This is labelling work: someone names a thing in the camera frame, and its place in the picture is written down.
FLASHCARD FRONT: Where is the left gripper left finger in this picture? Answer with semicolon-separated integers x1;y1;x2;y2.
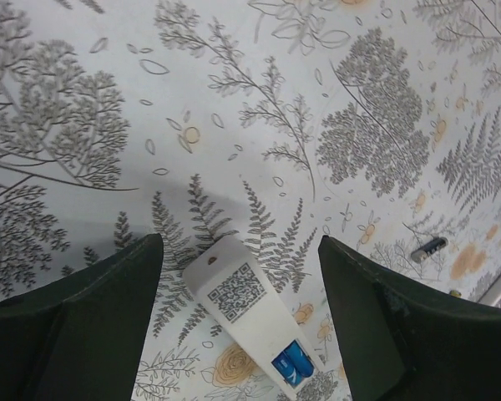
0;234;164;400

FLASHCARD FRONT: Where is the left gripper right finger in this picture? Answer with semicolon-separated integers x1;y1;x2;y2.
318;236;501;400

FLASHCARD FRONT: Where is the blue battery vertical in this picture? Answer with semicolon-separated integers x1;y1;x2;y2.
285;341;314;378

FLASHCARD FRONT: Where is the blue battery horizontal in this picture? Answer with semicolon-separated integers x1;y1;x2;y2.
272;352;302;388

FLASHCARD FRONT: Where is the white battery cover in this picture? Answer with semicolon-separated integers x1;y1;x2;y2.
475;262;501;308

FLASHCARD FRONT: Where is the white remote control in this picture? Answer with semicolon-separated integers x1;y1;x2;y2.
183;236;324;400

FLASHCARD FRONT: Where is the black battery upper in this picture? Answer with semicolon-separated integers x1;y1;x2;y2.
410;237;448;263

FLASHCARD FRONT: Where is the floral table mat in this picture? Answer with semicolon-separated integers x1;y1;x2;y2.
0;1;501;400

